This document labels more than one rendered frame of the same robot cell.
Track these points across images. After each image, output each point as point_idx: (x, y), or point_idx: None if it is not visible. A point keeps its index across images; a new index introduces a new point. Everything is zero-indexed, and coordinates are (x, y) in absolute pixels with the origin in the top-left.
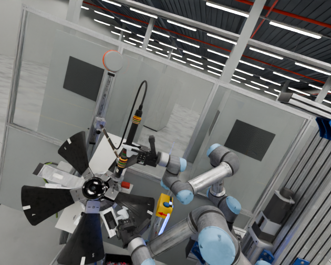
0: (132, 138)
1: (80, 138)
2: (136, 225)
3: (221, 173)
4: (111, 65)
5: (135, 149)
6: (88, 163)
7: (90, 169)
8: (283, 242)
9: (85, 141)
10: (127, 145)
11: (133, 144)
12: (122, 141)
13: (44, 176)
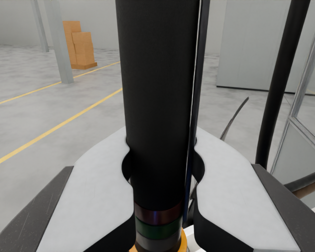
0: (121, 52)
1: (232, 117)
2: None
3: None
4: None
5: (58, 194)
6: (194, 187)
7: (189, 206)
8: None
9: (229, 124)
10: (121, 134)
11: (203, 166)
12: (268, 142)
13: (195, 181)
